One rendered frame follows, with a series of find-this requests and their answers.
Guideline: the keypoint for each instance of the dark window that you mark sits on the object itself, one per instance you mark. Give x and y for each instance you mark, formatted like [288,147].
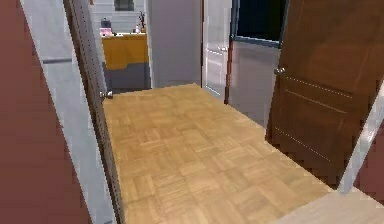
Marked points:
[260,20]

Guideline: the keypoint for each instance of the dark small appliance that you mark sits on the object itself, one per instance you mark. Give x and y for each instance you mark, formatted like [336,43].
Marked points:
[105,23]

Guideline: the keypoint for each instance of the white panelled room door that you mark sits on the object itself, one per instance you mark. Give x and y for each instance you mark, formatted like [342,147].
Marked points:
[216,46]

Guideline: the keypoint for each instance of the brown door seen edge-on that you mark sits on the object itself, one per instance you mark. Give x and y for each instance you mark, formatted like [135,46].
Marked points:
[91,86]

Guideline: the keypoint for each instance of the brown wooden room door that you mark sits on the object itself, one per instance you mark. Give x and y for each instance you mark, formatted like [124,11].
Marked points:
[320,83]

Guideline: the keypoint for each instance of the pink box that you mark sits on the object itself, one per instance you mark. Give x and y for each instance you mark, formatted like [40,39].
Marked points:
[105,32]

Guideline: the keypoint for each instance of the dark house plant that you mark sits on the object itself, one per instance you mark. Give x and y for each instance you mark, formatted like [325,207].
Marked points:
[142,20]

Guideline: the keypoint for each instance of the silver round door knob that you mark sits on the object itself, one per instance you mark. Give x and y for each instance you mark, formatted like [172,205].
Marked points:
[279,70]

